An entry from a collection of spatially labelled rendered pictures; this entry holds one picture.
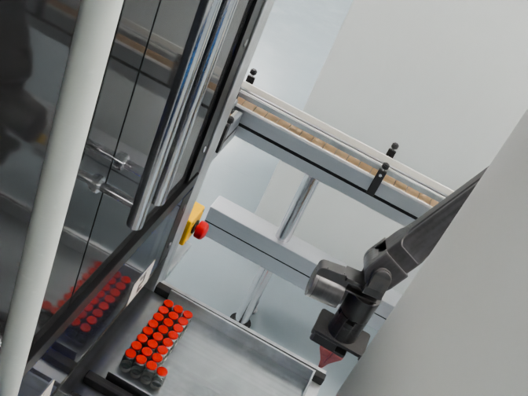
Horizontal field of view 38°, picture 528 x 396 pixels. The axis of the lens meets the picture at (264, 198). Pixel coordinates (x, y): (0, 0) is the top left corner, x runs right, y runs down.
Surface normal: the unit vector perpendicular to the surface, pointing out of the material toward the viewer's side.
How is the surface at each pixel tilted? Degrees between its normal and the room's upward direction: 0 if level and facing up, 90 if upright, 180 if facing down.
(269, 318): 0
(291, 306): 0
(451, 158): 90
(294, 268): 90
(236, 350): 0
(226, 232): 90
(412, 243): 65
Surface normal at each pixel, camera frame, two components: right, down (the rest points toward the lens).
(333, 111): -0.33, 0.48
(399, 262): -0.13, 0.31
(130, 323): 0.34, -0.74
